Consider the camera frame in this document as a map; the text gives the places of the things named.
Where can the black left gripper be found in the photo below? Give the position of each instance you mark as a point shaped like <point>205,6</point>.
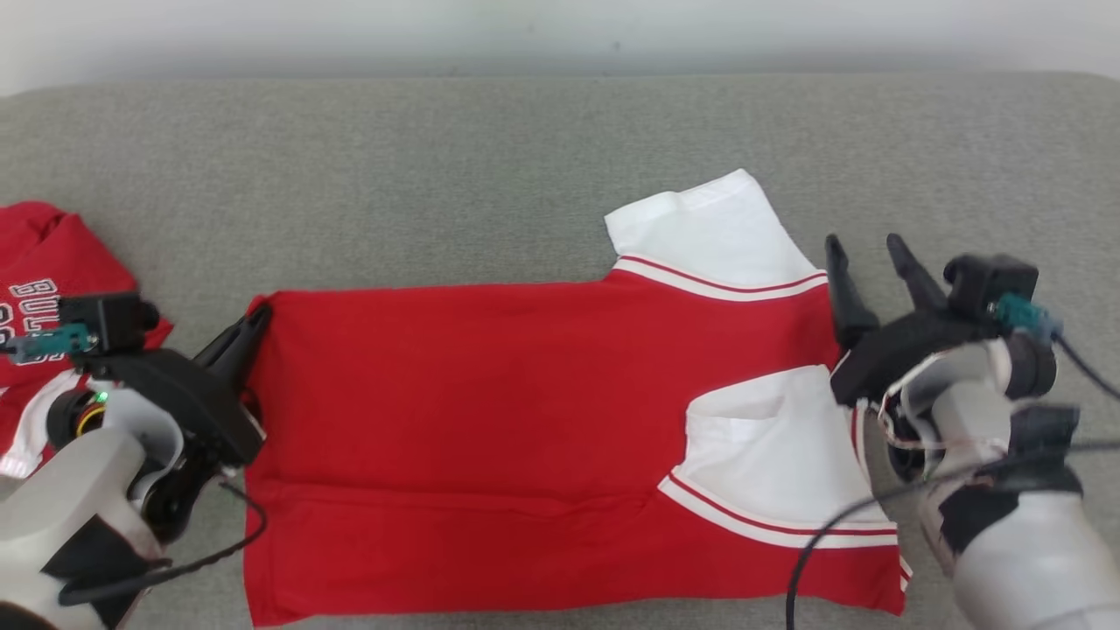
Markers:
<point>201,411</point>

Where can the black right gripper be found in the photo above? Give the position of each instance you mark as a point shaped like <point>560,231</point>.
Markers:
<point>910,346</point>

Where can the red Bulls 23 shorts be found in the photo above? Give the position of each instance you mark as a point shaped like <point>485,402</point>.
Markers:
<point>52,254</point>

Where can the red shirt with white sleeves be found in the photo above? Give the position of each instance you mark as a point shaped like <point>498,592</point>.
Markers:
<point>481,420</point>

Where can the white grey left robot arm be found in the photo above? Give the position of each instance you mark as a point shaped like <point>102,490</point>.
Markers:
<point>70,490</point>

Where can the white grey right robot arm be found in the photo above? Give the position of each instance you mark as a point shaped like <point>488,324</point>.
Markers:
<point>1024,560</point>

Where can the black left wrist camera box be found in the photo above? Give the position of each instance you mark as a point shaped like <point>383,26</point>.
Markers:
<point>109,319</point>

